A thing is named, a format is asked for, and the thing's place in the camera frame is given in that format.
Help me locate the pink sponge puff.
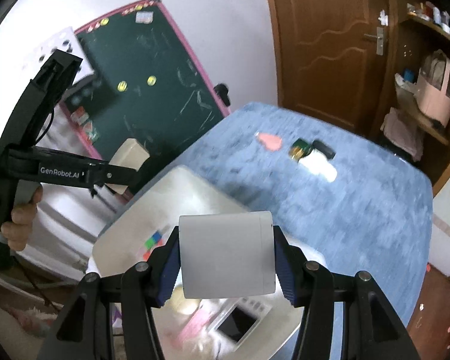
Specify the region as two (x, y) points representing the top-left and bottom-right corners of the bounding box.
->
(255, 133), (283, 152)

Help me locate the pink storage bag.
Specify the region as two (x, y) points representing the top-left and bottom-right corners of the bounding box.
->
(415, 49), (450, 128)

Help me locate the pink folded towel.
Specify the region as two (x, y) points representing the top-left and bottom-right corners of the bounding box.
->
(380, 107), (424, 162)

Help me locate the blue fuzzy table mat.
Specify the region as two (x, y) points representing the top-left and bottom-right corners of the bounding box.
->
(126, 101), (434, 327)

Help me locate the white earbud case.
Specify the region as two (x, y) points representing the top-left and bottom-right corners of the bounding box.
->
(298, 149), (338, 183)

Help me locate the rubik's cube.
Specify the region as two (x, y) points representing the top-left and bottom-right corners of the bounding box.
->
(141, 231), (164, 261)

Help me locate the green gold perfume bottle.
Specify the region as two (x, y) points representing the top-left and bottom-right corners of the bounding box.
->
(289, 138), (313, 162)

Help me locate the brown wooden door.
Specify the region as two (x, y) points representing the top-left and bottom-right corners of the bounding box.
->
(268, 0), (398, 140)

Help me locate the white handheld game console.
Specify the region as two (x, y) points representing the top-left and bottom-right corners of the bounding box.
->
(210, 297), (272, 348)

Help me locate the wooden shelf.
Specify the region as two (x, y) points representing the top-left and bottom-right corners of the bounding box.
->
(382, 0), (450, 195)

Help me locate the white plastic tray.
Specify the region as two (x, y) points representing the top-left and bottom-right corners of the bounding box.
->
(85, 164), (328, 360)

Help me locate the white power adapter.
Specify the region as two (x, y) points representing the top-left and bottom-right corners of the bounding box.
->
(178, 211), (275, 299)

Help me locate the person's left hand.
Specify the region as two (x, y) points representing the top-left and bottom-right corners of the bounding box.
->
(1, 184), (43, 251)

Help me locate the green chalkboard pink frame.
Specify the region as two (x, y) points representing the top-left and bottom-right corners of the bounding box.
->
(60, 0), (230, 160)

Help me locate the black small case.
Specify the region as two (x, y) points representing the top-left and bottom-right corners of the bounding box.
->
(312, 139), (336, 161)

